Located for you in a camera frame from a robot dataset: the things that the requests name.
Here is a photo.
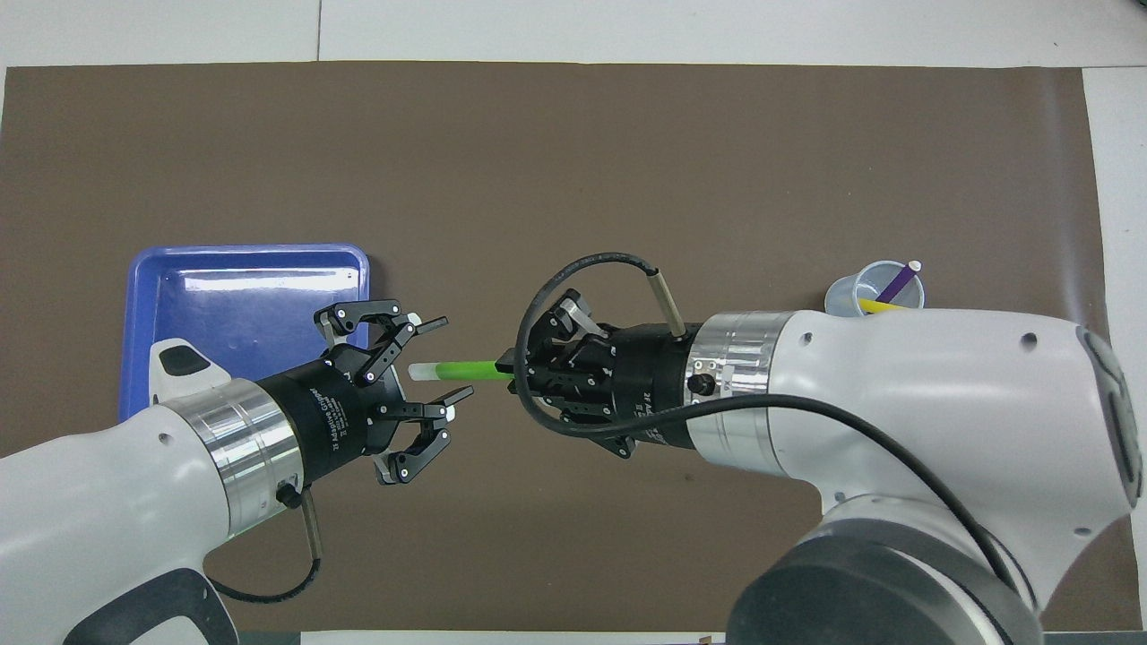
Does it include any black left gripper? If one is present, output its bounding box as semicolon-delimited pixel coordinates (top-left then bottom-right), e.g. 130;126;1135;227
255;299;477;490

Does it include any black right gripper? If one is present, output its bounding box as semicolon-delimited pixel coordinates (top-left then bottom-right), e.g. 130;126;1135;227
495;287;709;460

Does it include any green pen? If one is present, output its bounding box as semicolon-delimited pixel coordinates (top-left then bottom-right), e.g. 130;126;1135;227
408;358;516;384

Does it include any purple pen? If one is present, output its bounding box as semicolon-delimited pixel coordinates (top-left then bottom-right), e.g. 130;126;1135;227
876;260;922;304

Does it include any blue plastic tray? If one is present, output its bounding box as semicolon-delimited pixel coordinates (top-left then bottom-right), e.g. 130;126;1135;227
119;244;371;422

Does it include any brown paper table mat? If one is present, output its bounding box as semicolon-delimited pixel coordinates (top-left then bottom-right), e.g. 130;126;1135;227
0;61;1117;632

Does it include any clear plastic cup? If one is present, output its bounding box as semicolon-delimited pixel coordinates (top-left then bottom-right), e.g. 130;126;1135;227
824;260;926;319

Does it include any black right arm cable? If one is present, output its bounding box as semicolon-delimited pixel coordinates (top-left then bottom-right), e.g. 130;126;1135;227
513;252;1045;619

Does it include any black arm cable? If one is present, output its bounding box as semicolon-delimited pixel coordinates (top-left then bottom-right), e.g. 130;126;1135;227
513;252;1045;619
211;488;323;603

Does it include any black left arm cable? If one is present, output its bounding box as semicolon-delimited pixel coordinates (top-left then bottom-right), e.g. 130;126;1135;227
211;488;323;603

